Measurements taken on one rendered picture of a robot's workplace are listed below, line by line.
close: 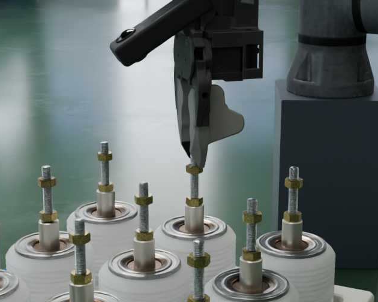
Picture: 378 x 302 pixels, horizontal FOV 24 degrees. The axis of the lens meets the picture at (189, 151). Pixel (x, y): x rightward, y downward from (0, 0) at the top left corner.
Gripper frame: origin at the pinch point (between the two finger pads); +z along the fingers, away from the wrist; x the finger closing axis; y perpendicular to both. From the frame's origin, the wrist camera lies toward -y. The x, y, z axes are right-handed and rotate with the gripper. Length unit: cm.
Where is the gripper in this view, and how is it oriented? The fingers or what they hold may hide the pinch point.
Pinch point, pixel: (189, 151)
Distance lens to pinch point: 97.8
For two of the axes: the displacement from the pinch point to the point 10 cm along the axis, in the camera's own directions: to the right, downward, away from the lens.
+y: 9.6, -0.8, 2.6
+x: -2.8, -2.6, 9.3
